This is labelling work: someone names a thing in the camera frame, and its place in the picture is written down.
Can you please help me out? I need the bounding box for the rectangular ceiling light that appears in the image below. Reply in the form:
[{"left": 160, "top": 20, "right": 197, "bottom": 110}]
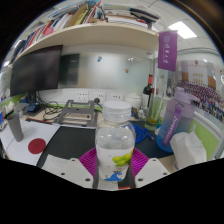
[{"left": 167, "top": 20, "right": 198, "bottom": 40}]

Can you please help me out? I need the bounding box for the white wall socket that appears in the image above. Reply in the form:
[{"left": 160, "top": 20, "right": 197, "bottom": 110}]
[
  {"left": 74, "top": 90, "right": 90, "bottom": 104},
  {"left": 91, "top": 91, "right": 106, "bottom": 104},
  {"left": 110, "top": 92, "right": 125, "bottom": 102}
]

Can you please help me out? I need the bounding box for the purple and blue water bottle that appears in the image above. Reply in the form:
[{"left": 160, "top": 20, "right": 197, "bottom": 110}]
[{"left": 155, "top": 86, "right": 201, "bottom": 154}]

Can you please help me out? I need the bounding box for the black computer monitor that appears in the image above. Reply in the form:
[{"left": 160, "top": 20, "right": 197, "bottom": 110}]
[{"left": 9, "top": 44, "right": 64, "bottom": 98}]

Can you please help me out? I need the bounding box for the group photo poster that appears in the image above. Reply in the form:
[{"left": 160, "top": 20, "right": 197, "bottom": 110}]
[{"left": 175, "top": 59, "right": 224, "bottom": 123}]

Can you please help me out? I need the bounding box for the blue coiled cable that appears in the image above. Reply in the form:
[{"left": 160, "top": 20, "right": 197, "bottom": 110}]
[{"left": 130, "top": 121, "right": 156, "bottom": 145}]

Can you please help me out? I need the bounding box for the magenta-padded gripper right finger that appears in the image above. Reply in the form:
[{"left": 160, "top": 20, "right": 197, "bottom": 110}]
[{"left": 126, "top": 147, "right": 172, "bottom": 189}]

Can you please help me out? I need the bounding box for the green glass tumbler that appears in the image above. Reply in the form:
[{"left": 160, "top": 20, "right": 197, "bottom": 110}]
[{"left": 144, "top": 95, "right": 165, "bottom": 132}]

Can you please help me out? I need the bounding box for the white lidded pot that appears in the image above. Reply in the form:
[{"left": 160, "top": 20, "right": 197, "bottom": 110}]
[{"left": 124, "top": 92, "right": 143, "bottom": 113}]

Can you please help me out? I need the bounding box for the purple hanging pennant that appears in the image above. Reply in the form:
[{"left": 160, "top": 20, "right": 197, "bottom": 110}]
[{"left": 156, "top": 30, "right": 179, "bottom": 72}]

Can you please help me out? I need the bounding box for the white tissue pack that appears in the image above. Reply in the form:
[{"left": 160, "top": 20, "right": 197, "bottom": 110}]
[{"left": 169, "top": 131, "right": 208, "bottom": 172}]

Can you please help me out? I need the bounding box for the clear plastic drink bottle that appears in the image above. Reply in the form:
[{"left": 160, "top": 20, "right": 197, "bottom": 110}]
[{"left": 94, "top": 100, "right": 136, "bottom": 191}]

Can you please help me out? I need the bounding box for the black desk mat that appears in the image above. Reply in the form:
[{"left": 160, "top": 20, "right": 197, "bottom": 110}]
[{"left": 35, "top": 120, "right": 174, "bottom": 169}]

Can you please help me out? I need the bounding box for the white paper sheet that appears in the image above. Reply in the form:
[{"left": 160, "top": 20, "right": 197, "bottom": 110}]
[{"left": 0, "top": 117, "right": 61, "bottom": 167}]

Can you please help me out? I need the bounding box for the dark wine bottle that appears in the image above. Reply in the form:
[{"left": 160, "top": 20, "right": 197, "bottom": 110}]
[{"left": 142, "top": 73, "right": 155, "bottom": 108}]

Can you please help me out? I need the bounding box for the wall shelf with books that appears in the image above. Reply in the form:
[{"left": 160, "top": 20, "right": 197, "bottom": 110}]
[{"left": 9, "top": 0, "right": 162, "bottom": 63}]

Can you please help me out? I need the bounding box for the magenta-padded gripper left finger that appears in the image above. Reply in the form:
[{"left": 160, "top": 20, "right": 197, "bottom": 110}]
[{"left": 42, "top": 147, "right": 100, "bottom": 190}]

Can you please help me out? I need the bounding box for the flat round red coaster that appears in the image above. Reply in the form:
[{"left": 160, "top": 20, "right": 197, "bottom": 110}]
[{"left": 27, "top": 137, "right": 47, "bottom": 155}]

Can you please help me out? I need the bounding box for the grey metal laptop stand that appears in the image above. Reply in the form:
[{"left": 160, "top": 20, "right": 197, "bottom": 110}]
[{"left": 52, "top": 99, "right": 100, "bottom": 130}]

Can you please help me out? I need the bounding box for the black cable bundle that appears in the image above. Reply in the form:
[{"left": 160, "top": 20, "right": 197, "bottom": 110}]
[{"left": 34, "top": 91, "right": 69, "bottom": 123}]

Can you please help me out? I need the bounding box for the grey cup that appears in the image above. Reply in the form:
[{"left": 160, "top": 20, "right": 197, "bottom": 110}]
[{"left": 5, "top": 110, "right": 25, "bottom": 143}]

